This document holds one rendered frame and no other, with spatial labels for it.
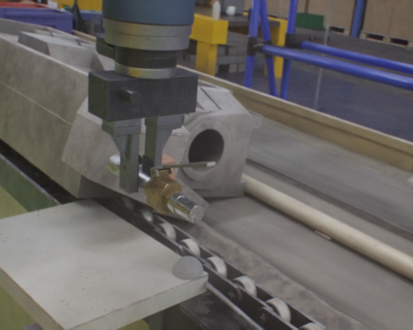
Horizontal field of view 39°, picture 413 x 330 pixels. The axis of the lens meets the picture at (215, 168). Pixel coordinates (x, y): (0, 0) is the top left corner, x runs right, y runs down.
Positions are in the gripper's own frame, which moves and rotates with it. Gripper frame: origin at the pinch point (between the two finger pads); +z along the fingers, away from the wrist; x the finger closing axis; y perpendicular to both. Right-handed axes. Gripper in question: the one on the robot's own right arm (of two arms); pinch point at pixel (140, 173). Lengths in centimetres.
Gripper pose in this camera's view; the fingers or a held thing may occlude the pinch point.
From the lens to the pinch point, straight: 76.5
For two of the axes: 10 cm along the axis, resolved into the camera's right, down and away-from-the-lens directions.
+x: 7.8, -1.5, 6.1
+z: -0.9, 9.4, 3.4
